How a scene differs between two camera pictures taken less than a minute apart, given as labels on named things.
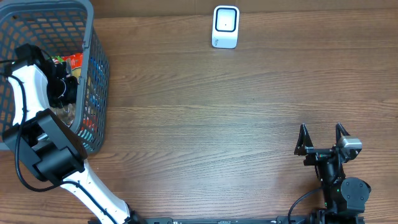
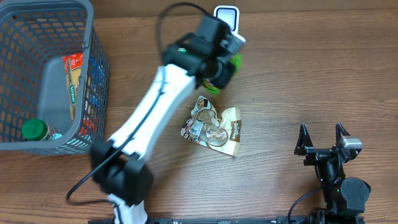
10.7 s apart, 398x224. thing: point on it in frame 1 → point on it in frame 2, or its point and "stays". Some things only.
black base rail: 295,219 stays
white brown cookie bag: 66,114 → 205,127
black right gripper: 303,146 stays
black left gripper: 73,83 → 224,81
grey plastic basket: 38,22 stays
